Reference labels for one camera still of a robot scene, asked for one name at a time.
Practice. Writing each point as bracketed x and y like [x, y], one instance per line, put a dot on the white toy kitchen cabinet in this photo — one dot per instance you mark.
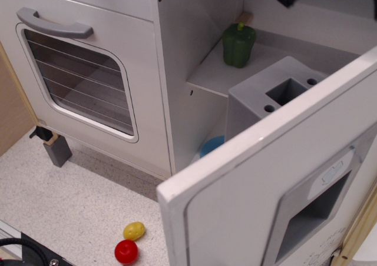
[190, 53]

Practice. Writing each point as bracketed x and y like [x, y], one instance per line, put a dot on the blue plate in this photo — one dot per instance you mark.
[211, 145]

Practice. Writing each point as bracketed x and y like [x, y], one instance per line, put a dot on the grey oven door handle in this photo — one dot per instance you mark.
[31, 19]

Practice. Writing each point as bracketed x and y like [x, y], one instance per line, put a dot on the black clamp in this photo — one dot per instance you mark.
[41, 133]

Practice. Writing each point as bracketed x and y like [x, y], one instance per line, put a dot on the green toy bell pepper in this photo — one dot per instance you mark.
[238, 40]

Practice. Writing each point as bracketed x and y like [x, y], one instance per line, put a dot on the red toy tomato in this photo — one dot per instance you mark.
[126, 252]

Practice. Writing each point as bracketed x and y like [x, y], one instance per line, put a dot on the grey ice dispenser box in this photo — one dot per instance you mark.
[267, 91]

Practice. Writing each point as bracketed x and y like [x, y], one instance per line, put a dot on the white toy fridge door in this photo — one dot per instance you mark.
[285, 190]

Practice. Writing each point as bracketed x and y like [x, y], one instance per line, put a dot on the yellow toy potato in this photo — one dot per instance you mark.
[133, 231]

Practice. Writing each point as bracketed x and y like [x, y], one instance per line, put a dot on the wooden side post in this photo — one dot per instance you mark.
[360, 229]

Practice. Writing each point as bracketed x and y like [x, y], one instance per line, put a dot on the grey kitchen leg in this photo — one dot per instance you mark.
[59, 151]

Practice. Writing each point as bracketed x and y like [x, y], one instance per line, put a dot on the white toy oven door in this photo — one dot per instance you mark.
[103, 91]

